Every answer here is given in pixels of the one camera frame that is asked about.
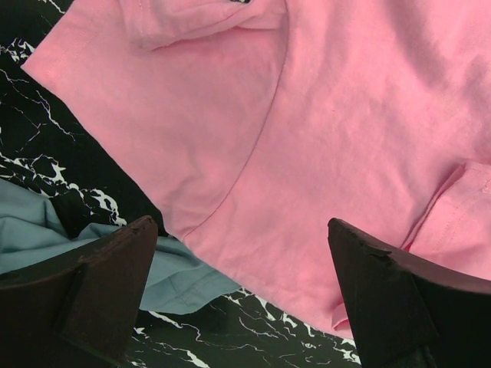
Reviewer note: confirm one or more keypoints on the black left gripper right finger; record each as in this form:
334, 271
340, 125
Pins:
405, 311

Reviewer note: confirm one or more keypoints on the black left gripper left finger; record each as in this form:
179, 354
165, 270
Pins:
79, 307

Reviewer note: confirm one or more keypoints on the pink t-shirt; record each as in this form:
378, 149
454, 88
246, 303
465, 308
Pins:
251, 125

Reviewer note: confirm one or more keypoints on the teal t-shirt on hanger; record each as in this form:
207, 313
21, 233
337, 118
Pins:
31, 232

